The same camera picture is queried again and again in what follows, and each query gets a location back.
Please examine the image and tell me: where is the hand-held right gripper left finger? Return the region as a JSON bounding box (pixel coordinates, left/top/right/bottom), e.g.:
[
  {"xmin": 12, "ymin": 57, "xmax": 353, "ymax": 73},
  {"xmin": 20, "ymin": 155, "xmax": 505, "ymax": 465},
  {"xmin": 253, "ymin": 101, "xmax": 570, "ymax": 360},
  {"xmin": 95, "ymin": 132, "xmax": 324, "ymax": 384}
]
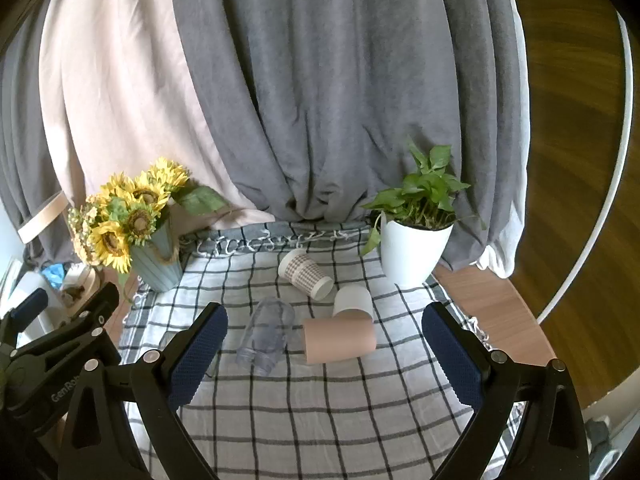
[{"xmin": 60, "ymin": 301, "xmax": 229, "ymax": 480}]

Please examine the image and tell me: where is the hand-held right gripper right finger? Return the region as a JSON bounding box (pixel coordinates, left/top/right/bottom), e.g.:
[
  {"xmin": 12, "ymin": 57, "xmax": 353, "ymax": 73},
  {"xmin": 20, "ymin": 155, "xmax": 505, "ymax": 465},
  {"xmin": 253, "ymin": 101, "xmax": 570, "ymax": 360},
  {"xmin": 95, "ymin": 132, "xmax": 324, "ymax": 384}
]
[{"xmin": 421, "ymin": 301, "xmax": 592, "ymax": 480}]

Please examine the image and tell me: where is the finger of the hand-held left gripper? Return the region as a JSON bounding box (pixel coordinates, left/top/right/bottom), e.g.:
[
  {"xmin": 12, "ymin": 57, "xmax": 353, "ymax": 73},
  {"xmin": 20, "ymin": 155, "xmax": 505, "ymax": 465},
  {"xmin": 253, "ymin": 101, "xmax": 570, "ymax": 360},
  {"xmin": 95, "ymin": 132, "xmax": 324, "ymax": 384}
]
[
  {"xmin": 0, "ymin": 289, "xmax": 49, "ymax": 342},
  {"xmin": 60, "ymin": 282, "xmax": 122, "ymax": 333}
]

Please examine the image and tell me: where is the clear plastic cup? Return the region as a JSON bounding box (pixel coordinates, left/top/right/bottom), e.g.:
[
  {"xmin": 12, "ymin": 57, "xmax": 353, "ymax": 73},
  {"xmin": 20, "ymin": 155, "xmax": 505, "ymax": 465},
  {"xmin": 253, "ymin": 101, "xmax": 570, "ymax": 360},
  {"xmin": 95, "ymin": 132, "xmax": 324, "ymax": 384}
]
[{"xmin": 236, "ymin": 296, "xmax": 296, "ymax": 376}]

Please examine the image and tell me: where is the pink paper cup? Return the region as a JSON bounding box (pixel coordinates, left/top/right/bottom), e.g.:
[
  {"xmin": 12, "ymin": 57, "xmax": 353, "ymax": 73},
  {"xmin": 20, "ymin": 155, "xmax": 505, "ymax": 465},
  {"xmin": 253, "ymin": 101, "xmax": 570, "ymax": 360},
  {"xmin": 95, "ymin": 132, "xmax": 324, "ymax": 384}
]
[{"xmin": 301, "ymin": 311, "xmax": 377, "ymax": 365}]

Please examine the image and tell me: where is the brown patterned paper cup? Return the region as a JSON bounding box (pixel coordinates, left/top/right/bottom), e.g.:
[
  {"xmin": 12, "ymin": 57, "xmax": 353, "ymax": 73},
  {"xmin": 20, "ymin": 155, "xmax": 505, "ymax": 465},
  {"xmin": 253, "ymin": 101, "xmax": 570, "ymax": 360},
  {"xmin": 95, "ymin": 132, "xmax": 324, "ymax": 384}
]
[{"xmin": 278, "ymin": 248, "xmax": 335, "ymax": 302}]

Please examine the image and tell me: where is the white paper cup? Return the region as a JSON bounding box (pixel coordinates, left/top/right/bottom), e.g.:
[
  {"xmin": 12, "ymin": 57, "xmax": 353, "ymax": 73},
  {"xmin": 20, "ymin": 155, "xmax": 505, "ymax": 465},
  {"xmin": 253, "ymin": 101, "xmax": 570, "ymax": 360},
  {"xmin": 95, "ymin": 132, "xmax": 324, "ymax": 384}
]
[{"xmin": 332, "ymin": 285, "xmax": 373, "ymax": 320}]

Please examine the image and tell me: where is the blue plastic bag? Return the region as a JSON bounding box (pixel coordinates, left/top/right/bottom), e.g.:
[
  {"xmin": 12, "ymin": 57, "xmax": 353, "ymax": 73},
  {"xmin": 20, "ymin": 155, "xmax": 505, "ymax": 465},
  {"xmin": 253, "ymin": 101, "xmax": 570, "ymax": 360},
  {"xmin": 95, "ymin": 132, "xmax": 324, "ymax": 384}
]
[{"xmin": 40, "ymin": 262, "xmax": 67, "ymax": 289}]

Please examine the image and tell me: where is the teal ribbed vase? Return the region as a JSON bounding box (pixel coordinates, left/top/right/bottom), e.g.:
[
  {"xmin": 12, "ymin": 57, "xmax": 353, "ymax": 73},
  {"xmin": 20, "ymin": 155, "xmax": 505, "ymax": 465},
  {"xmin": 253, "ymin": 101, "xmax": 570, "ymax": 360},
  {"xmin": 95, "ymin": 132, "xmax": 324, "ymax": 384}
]
[{"xmin": 131, "ymin": 220, "xmax": 184, "ymax": 293}]

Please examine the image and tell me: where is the beige curtain tie band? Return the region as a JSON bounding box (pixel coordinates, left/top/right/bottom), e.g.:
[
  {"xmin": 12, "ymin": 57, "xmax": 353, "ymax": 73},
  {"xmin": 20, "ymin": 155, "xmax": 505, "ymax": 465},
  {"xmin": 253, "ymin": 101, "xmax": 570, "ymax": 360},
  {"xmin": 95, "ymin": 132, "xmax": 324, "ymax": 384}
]
[{"xmin": 19, "ymin": 192, "xmax": 67, "ymax": 243}]

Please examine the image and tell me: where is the artificial sunflower bouquet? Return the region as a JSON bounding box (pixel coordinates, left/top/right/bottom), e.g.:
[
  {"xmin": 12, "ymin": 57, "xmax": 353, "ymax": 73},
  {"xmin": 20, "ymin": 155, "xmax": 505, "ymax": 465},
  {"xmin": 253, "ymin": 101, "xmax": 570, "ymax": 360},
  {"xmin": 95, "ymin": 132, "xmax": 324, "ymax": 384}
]
[{"xmin": 67, "ymin": 157, "xmax": 231, "ymax": 273}]

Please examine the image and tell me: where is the white plant pot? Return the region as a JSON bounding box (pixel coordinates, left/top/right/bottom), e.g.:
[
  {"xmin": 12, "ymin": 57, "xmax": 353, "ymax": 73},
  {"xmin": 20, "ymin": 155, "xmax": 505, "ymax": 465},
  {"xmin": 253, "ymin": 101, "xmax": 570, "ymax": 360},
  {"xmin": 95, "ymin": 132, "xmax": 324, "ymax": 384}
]
[{"xmin": 380, "ymin": 212, "xmax": 454, "ymax": 286}]

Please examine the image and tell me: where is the checked white tablecloth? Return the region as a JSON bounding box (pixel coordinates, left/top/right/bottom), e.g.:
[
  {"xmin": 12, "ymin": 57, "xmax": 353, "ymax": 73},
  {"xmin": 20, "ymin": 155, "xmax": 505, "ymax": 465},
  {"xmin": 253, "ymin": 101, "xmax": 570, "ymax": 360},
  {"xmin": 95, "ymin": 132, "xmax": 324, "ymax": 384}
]
[{"xmin": 117, "ymin": 225, "xmax": 526, "ymax": 480}]

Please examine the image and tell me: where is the grey object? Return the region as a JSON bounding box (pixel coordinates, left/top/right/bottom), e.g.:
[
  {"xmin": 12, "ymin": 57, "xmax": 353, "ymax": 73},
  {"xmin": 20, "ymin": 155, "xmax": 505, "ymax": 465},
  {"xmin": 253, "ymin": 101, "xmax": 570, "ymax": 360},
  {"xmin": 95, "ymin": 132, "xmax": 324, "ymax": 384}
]
[{"xmin": 584, "ymin": 414, "xmax": 615, "ymax": 455}]

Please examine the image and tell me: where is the green leafy plant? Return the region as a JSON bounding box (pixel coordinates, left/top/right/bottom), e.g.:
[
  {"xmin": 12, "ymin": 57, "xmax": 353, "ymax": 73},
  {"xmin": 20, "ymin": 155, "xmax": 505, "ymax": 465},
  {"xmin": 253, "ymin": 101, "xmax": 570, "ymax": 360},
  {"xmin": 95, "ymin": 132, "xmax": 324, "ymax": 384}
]
[{"xmin": 361, "ymin": 137, "xmax": 486, "ymax": 256}]

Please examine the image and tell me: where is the white sheer curtain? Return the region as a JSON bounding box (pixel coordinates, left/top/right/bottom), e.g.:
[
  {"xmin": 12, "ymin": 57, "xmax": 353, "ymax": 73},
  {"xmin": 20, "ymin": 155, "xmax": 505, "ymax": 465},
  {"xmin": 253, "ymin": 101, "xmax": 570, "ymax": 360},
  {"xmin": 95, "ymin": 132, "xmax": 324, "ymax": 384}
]
[{"xmin": 475, "ymin": 0, "xmax": 532, "ymax": 279}]

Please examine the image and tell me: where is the pink curtain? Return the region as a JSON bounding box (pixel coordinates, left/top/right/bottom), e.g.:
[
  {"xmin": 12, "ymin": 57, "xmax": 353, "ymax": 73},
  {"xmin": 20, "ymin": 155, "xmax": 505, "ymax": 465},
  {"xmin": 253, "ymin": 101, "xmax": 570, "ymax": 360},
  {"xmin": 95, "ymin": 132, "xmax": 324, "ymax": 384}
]
[{"xmin": 39, "ymin": 0, "xmax": 276, "ymax": 226}]

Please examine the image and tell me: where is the grey curtain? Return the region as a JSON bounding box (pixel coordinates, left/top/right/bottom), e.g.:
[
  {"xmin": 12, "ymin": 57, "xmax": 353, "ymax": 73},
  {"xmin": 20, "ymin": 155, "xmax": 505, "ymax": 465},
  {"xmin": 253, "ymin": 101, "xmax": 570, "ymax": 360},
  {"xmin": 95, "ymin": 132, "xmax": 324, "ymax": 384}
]
[{"xmin": 0, "ymin": 0, "xmax": 523, "ymax": 273}]

